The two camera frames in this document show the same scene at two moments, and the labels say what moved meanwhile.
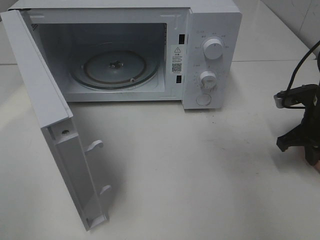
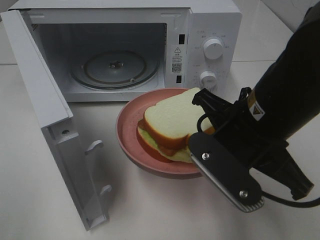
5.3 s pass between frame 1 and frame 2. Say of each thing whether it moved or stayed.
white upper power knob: stayed
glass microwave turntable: stayed
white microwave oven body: stayed
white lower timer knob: stayed
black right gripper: moved
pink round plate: moved
